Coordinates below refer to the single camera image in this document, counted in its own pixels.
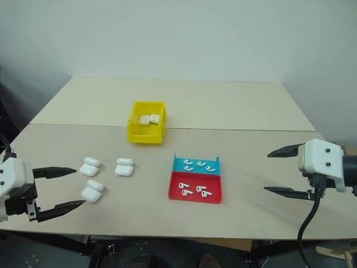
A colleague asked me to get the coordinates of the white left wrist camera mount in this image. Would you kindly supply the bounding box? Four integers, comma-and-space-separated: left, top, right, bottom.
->
0, 157, 34, 198

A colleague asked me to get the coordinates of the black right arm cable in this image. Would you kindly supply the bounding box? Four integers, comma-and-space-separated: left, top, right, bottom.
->
296, 173, 326, 268

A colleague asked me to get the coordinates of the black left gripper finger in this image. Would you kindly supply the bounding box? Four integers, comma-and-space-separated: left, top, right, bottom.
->
37, 199, 86, 223
32, 166, 78, 180

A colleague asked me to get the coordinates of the yellow plastic bin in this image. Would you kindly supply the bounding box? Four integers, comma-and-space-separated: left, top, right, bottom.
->
127, 100, 168, 145

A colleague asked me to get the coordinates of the light wooden frame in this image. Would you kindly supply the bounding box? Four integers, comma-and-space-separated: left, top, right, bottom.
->
315, 241, 357, 268

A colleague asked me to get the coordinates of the red plastic tray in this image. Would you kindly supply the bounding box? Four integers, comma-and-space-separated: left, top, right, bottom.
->
167, 170, 224, 205

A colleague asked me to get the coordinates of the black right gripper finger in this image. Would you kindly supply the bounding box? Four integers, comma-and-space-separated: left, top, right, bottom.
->
267, 143, 305, 159
263, 186, 313, 200

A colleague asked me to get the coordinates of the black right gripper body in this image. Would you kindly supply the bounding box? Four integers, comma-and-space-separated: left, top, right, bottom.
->
302, 171, 337, 197

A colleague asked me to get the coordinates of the black metal table frame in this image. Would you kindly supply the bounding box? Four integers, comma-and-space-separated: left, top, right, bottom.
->
0, 231, 268, 268

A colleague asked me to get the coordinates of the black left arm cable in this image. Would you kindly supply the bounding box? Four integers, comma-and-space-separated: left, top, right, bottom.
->
0, 133, 16, 161

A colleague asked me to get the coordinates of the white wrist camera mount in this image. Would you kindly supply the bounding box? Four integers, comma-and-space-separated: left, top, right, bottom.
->
0, 157, 34, 198
297, 138, 348, 193

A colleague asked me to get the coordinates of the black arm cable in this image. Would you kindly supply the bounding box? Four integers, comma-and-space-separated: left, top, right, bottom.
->
0, 133, 16, 161
296, 173, 326, 268

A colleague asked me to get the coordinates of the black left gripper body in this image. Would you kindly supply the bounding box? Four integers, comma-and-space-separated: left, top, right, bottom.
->
4, 178, 40, 223

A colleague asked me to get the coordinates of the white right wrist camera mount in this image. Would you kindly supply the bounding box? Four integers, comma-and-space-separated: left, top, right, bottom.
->
297, 138, 348, 193

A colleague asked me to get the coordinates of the teal plastic tray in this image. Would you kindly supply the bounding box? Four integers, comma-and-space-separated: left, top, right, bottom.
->
170, 152, 221, 177

